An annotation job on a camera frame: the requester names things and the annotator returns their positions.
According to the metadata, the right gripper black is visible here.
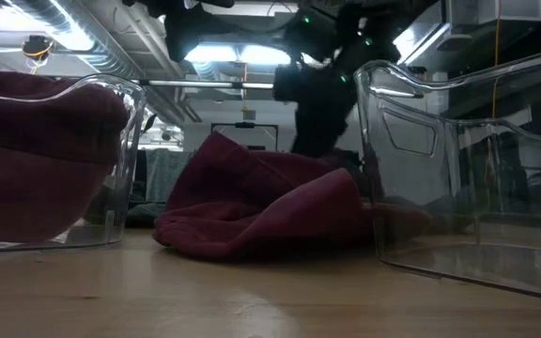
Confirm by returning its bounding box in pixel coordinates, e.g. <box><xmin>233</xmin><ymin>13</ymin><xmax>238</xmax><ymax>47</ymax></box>
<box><xmin>291</xmin><ymin>65</ymin><xmax>361</xmax><ymax>159</ymax></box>

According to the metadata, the maroon cap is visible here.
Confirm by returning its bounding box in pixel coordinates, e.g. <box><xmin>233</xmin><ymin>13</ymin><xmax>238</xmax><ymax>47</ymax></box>
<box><xmin>0</xmin><ymin>70</ymin><xmax>131</xmax><ymax>244</ymax></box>
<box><xmin>151</xmin><ymin>131</ymin><xmax>436</xmax><ymax>260</ymax></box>

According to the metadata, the clear plastic bin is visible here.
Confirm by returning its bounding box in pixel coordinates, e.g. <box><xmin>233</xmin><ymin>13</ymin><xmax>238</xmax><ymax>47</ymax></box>
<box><xmin>0</xmin><ymin>73</ymin><xmax>148</xmax><ymax>254</ymax></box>
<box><xmin>353</xmin><ymin>44</ymin><xmax>541</xmax><ymax>304</ymax></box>

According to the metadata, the long hanging tube light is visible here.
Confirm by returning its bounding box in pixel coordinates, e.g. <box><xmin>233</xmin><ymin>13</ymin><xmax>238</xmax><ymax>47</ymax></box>
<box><xmin>129</xmin><ymin>78</ymin><xmax>276</xmax><ymax>91</ymax></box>

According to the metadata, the grey-green hanging cloth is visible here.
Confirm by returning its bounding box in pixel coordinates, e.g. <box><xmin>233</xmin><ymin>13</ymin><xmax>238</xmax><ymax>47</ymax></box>
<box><xmin>146</xmin><ymin>148</ymin><xmax>192</xmax><ymax>204</ymax></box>

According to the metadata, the white plant pot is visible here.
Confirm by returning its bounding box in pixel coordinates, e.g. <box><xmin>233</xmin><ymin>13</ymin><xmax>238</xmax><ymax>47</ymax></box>
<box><xmin>95</xmin><ymin>180</ymin><xmax>134</xmax><ymax>213</ymax></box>

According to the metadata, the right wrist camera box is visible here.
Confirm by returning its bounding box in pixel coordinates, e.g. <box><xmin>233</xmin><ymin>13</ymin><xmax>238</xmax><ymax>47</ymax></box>
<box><xmin>272</xmin><ymin>65</ymin><xmax>300</xmax><ymax>102</ymax></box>

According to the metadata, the black gantry frame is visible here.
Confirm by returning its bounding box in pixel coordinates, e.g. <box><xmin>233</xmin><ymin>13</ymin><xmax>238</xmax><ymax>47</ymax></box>
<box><xmin>209</xmin><ymin>121</ymin><xmax>280</xmax><ymax>154</ymax></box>

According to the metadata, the ribbed silver air duct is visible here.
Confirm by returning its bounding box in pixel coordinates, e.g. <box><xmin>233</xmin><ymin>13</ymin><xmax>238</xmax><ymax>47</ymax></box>
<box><xmin>9</xmin><ymin>0</ymin><xmax>145</xmax><ymax>81</ymax></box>

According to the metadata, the black ceiling device yellow cable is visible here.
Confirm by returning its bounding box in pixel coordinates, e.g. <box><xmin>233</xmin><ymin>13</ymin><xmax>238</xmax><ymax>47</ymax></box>
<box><xmin>21</xmin><ymin>35</ymin><xmax>54</xmax><ymax>75</ymax></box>

